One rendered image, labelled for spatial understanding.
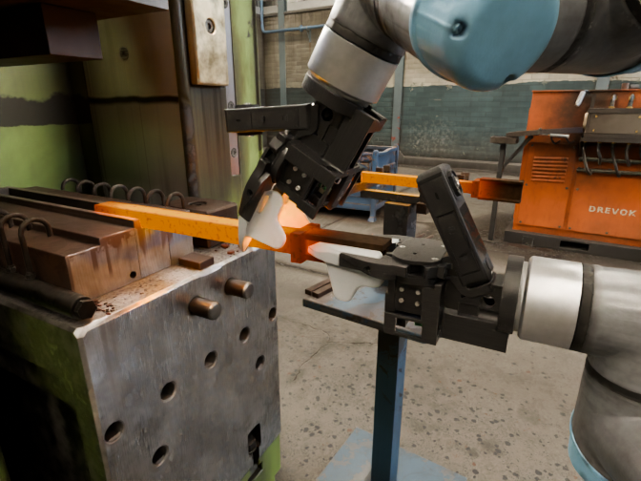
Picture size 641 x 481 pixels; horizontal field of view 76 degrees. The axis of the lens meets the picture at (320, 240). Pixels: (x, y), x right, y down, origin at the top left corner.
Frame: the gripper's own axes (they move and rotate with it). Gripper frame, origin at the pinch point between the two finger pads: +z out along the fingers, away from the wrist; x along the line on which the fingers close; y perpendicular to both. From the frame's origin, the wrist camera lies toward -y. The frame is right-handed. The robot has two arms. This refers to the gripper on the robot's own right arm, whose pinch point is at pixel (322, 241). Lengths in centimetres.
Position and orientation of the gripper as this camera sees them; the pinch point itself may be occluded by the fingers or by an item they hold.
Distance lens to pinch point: 45.7
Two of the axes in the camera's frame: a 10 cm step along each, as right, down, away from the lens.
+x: 4.7, -2.8, 8.4
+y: 0.1, 9.5, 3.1
